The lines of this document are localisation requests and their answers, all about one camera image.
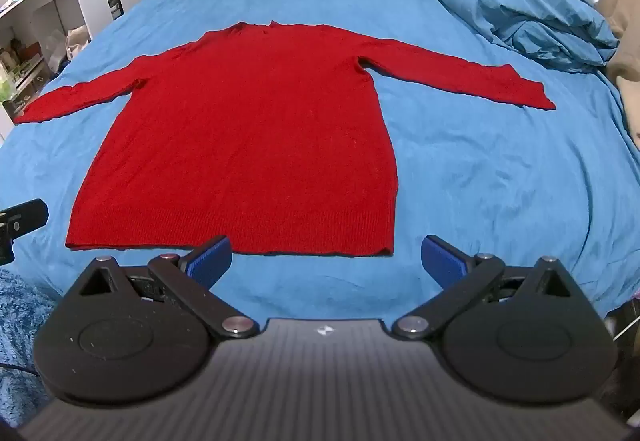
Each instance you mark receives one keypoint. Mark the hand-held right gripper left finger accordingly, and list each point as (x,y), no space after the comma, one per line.
(212,261)

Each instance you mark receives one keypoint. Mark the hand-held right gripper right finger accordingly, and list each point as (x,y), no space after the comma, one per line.
(441,262)

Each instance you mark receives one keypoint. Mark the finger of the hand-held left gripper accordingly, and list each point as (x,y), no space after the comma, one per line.
(27,216)

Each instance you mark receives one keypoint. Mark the red knit sweater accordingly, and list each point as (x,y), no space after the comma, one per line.
(250,136)

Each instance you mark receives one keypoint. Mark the blue bed sheet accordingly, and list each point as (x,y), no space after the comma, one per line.
(475,171)

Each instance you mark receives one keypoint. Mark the fuzzy blue blanket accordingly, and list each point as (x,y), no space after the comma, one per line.
(20,331)

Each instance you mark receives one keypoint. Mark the clear storage drawers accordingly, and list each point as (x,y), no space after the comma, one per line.
(22,71)

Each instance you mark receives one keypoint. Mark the white bag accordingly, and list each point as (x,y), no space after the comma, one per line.
(77,41)

